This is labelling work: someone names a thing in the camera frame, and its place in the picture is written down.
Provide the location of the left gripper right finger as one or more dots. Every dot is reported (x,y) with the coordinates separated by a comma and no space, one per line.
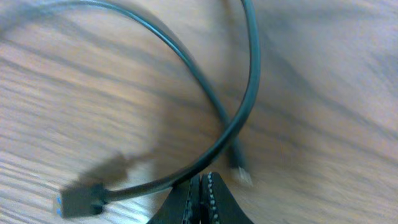
(218,206)

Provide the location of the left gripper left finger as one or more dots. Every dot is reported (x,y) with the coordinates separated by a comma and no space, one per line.
(182,206)

